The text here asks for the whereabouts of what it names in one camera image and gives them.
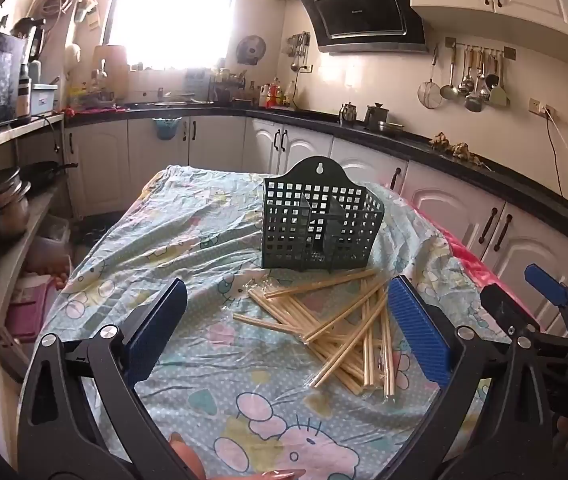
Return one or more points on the wall outlet with plug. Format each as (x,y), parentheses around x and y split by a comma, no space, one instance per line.
(544,108)

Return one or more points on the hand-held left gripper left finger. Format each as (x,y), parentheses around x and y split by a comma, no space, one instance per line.
(159,330)

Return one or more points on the group of wooden chopsticks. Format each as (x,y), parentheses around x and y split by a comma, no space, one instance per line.
(359,345)

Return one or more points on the black range hood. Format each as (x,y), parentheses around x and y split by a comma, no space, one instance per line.
(359,10)

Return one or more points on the black kitchen countertop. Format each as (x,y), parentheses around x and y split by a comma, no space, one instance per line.
(514,175)

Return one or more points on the small hanging kitchen tools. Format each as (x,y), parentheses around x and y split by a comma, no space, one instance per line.
(299,45)

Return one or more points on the beige cutting board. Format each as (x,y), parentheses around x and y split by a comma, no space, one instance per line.
(111,67)

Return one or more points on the pink dish cloth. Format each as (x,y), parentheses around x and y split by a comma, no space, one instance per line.
(96,108)

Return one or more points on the black blender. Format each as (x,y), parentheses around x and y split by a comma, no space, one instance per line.
(25,90)

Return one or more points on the yellow package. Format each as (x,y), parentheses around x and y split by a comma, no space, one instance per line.
(79,94)

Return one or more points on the hanging wall holder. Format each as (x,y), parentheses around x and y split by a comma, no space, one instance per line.
(88,12)

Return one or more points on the wall utensil rail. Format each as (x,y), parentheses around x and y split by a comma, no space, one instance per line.
(479,50)

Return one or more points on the group of condiment bottles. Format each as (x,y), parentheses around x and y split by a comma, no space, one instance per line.
(276,95)

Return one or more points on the blue plastic box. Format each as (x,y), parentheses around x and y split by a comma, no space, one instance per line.
(43,99)

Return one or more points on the pink fleece blanket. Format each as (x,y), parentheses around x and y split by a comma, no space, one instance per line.
(469,260)

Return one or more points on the grey mini drawer box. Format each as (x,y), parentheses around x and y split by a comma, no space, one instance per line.
(196,80)

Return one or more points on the large steel ladle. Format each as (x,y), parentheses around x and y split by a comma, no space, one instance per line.
(474,104)

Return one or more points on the steel slotted spoon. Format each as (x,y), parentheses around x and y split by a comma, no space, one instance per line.
(484,92)

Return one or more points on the green plastic utensil basket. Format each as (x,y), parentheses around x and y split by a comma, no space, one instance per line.
(314,220)

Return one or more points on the green spatula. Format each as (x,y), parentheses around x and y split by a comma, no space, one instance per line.
(499,96)

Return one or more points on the dark spice rack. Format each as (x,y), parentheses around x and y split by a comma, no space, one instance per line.
(226,90)

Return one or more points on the white round hanging container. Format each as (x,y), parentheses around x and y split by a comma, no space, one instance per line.
(73,55)

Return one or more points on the white lower cabinets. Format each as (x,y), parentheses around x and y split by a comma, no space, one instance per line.
(304,145)

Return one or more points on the steel bowl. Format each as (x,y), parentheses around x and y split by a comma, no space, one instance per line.
(390,128)

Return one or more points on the blue hanging bin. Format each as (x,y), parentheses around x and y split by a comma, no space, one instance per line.
(166,129)

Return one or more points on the cartoon cat printed cloth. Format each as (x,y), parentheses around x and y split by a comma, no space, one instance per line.
(204,240)

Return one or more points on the metal mesh strainer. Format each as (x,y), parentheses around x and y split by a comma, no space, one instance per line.
(429,95)

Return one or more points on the small grey wall fan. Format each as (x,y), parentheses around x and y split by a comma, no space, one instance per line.
(251,50)

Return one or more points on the black frying pan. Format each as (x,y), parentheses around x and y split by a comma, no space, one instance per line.
(41,170)

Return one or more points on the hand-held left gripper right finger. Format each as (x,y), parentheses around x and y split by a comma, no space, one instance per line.
(419,330)

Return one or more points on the bright window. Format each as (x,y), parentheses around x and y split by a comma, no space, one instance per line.
(169,10)

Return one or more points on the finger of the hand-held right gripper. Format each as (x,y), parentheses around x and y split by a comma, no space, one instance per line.
(544,280)
(506,307)

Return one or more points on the steel teapot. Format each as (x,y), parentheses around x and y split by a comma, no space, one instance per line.
(348,114)

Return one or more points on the person's left hand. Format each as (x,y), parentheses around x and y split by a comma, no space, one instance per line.
(189,455)

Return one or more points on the stacked steel pots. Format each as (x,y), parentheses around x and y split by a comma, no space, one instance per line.
(1,200)

